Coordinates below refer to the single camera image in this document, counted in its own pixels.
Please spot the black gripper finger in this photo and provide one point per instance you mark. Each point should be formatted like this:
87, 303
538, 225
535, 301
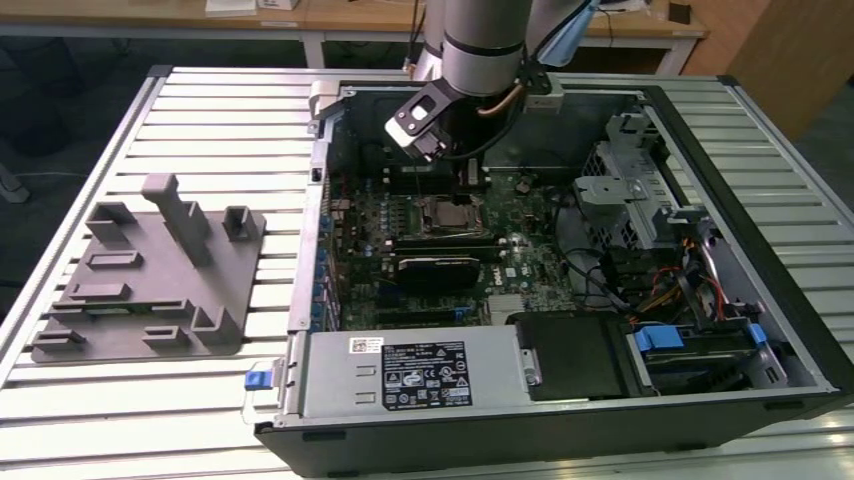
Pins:
462, 185

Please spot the silver CPU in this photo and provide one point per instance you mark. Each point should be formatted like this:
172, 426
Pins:
447, 217

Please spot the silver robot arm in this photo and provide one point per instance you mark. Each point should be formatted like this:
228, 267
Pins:
480, 45

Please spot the black RAM slot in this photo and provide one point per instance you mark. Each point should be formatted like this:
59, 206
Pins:
447, 254
434, 183
440, 245
434, 190
434, 171
434, 177

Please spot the black graphics card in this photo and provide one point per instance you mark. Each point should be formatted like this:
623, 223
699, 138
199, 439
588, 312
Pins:
436, 272

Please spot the green motherboard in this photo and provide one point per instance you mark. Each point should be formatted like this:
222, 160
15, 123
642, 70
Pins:
534, 280

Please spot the silver drive cage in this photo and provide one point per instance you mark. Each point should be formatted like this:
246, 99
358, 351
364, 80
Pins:
620, 197

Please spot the small silver heatsink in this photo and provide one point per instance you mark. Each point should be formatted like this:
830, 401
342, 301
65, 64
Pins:
508, 309

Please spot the black plastic shroud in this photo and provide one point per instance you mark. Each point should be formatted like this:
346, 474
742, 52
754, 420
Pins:
574, 355

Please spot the white box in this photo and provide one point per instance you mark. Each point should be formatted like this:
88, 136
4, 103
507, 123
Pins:
230, 5
276, 4

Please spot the small dark box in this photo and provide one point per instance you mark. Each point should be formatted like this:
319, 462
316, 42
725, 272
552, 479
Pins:
679, 12

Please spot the grey power supply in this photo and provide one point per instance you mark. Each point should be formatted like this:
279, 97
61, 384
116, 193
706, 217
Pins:
334, 370

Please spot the hard disk in blue carrier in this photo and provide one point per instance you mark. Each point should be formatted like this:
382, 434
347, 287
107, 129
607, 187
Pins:
657, 340

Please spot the wooden desk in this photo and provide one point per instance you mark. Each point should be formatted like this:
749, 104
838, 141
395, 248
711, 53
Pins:
200, 20

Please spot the grey parts rack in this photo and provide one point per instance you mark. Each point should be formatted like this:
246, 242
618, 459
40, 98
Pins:
167, 280

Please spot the blue case latch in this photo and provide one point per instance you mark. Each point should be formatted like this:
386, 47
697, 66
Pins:
259, 381

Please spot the wooden cabinet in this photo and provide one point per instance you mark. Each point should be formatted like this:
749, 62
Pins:
787, 60

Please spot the black open PC case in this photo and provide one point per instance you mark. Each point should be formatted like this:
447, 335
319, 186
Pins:
467, 445

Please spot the green RAM stick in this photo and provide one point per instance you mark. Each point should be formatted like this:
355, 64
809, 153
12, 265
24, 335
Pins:
116, 310

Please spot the grey floor stand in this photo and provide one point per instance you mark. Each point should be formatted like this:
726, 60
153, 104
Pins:
13, 192

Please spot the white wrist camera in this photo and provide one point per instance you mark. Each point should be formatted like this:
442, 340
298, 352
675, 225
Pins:
415, 120

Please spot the grey case bracket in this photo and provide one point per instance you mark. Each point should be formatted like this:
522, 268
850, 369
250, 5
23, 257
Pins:
323, 100

